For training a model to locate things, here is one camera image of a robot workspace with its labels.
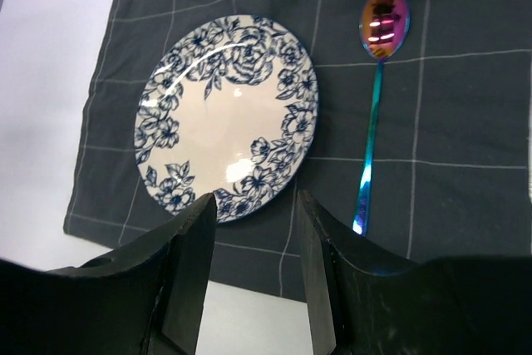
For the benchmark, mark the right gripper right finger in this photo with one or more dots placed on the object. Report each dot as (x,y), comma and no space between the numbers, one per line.
(364,299)

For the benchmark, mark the dark checked cloth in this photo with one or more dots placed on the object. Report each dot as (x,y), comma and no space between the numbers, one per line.
(451,171)

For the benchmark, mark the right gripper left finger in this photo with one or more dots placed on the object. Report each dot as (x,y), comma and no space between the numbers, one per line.
(147,297)

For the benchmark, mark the blue floral plate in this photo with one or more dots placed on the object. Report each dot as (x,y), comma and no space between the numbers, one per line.
(231,109)

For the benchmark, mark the iridescent spoon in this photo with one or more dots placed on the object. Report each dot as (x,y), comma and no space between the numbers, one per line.
(383,27)

